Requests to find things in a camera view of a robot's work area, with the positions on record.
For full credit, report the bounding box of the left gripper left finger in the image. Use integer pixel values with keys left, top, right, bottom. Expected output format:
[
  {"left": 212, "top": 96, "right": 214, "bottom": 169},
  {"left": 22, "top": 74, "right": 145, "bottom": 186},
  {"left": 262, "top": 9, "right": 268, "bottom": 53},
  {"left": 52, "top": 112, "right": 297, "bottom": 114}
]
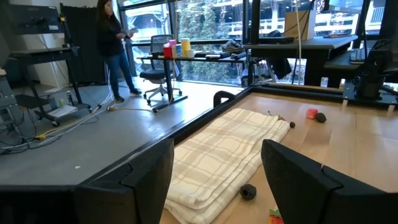
[{"left": 74, "top": 138, "right": 175, "bottom": 224}]

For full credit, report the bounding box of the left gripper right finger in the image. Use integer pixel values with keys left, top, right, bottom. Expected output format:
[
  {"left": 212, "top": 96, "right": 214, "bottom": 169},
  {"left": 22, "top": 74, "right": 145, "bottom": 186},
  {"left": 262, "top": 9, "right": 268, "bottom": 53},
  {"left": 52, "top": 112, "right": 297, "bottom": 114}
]
[{"left": 261, "top": 139, "right": 398, "bottom": 224}]

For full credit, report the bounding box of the small red strawberry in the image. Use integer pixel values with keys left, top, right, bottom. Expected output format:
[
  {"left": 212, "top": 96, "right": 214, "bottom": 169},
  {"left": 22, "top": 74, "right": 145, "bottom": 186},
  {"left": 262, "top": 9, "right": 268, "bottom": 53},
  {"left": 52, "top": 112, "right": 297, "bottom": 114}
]
[{"left": 267, "top": 208, "right": 285, "bottom": 224}]

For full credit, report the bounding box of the dark blackberry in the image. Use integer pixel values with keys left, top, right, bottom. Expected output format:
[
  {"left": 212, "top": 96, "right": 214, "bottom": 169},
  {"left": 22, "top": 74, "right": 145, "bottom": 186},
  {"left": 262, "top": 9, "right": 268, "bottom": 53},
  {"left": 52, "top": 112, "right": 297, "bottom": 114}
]
[{"left": 239, "top": 184, "right": 257, "bottom": 201}]

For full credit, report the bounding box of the folded white plaid cloth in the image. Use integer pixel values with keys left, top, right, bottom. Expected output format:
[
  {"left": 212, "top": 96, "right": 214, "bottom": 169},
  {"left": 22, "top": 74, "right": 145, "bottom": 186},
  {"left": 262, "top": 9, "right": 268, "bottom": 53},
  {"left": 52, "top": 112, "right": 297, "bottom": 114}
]
[{"left": 164, "top": 108, "right": 291, "bottom": 224}]

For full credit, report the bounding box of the grey mesh office chair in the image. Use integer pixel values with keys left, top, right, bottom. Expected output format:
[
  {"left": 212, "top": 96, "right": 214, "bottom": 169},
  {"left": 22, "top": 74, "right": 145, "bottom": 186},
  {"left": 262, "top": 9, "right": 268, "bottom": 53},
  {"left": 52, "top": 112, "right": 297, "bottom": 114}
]
[{"left": 139, "top": 34, "right": 183, "bottom": 105}]

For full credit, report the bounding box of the white paper stack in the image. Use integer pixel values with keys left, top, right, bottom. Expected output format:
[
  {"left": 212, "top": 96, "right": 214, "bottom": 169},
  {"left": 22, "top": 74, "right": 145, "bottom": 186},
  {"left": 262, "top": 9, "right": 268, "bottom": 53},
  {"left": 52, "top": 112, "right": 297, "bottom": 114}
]
[{"left": 48, "top": 105, "right": 78, "bottom": 118}]

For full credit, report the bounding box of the black side desk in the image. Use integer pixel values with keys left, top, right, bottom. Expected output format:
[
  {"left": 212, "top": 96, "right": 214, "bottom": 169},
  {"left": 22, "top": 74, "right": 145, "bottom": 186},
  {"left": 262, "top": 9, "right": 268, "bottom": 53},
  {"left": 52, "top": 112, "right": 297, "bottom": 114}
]
[{"left": 323, "top": 51, "right": 368, "bottom": 88}]

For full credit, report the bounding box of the low black desk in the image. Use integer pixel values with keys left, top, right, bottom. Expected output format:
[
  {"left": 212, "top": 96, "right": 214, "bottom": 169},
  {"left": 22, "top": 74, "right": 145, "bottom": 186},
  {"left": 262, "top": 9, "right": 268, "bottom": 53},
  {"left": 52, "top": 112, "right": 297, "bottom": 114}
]
[{"left": 136, "top": 55, "right": 248, "bottom": 113}]

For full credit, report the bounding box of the tall black desk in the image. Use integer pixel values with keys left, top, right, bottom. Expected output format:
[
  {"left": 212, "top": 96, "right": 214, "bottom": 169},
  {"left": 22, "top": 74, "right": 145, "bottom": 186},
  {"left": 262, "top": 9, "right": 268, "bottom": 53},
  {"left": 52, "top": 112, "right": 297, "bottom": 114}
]
[{"left": 242, "top": 34, "right": 359, "bottom": 87}]

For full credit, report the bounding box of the black flat desk item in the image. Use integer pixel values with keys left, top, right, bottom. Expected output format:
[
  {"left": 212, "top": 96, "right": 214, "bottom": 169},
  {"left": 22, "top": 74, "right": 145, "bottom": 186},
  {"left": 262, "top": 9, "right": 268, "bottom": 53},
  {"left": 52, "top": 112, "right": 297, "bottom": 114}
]
[{"left": 194, "top": 50, "right": 231, "bottom": 59}]

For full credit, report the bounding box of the black laptop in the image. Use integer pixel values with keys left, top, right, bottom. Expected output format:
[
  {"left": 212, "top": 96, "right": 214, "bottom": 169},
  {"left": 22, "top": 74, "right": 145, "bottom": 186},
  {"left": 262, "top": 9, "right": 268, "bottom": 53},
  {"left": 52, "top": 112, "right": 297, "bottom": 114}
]
[{"left": 257, "top": 36, "right": 295, "bottom": 45}]

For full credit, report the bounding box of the person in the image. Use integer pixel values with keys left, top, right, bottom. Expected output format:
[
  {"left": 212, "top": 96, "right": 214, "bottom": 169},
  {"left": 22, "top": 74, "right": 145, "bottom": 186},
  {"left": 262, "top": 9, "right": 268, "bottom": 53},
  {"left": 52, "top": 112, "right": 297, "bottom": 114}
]
[{"left": 95, "top": 0, "right": 143, "bottom": 104}]

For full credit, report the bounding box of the black curtain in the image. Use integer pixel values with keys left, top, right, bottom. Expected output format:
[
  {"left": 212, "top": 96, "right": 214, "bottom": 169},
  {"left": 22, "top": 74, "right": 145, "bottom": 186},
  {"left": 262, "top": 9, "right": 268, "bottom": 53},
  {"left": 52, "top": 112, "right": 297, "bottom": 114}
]
[{"left": 59, "top": 2, "right": 106, "bottom": 85}]

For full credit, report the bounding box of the striped bag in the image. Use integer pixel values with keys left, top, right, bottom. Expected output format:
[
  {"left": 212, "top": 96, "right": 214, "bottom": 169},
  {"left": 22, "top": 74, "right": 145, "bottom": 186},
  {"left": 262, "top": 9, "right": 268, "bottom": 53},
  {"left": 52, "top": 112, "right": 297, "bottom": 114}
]
[{"left": 221, "top": 39, "right": 244, "bottom": 54}]

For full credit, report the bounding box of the cardboard box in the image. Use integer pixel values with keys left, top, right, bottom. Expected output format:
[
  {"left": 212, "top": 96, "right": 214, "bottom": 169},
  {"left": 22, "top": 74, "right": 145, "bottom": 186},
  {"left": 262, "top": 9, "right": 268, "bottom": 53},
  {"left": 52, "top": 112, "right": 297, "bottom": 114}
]
[{"left": 284, "top": 10, "right": 317, "bottom": 41}]

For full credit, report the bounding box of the black equipment cart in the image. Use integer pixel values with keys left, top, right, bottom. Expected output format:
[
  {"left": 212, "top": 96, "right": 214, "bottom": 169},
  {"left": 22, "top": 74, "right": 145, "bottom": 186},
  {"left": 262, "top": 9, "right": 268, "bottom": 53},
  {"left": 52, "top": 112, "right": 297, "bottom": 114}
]
[{"left": 9, "top": 46, "right": 93, "bottom": 128}]

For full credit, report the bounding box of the black equipment panel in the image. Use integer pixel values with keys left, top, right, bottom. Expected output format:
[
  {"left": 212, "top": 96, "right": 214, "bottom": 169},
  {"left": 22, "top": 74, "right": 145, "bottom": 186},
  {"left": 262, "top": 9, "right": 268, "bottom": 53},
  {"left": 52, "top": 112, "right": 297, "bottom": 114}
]
[{"left": 7, "top": 4, "right": 65, "bottom": 35}]

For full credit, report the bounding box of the yellow floor cable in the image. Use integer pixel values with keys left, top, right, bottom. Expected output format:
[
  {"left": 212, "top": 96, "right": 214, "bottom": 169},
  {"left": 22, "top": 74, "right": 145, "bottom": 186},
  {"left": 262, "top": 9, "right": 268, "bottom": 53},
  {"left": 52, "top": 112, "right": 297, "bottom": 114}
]
[{"left": 34, "top": 105, "right": 156, "bottom": 141}]

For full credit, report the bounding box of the black table frame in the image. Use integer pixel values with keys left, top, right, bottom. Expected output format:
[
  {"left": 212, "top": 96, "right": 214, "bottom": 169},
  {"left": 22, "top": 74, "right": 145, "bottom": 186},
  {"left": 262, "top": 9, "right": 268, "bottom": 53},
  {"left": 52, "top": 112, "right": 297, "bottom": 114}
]
[{"left": 172, "top": 82, "right": 398, "bottom": 149}]

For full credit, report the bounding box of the white floor cable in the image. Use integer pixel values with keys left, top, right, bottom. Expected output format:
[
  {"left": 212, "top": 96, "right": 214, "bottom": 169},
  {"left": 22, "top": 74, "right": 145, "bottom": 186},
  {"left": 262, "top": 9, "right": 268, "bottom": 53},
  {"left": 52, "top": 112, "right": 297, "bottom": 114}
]
[{"left": 0, "top": 62, "right": 114, "bottom": 155}]

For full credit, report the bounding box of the black arched handle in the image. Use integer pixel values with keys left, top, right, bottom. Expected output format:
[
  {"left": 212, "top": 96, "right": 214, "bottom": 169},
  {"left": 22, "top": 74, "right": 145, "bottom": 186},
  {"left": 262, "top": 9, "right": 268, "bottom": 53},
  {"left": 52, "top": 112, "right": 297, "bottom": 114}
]
[{"left": 213, "top": 90, "right": 237, "bottom": 109}]

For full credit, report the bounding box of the white hanging cable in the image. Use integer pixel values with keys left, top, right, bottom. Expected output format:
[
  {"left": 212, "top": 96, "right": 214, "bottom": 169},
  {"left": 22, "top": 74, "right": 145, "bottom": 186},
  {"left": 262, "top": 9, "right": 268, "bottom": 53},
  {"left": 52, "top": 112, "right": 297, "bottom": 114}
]
[{"left": 294, "top": 0, "right": 303, "bottom": 85}]

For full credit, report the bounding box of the black vertical post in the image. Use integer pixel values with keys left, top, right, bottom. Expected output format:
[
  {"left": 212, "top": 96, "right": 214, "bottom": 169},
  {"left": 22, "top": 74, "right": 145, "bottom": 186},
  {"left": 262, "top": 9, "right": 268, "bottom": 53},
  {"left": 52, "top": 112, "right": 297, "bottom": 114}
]
[{"left": 250, "top": 0, "right": 261, "bottom": 44}]

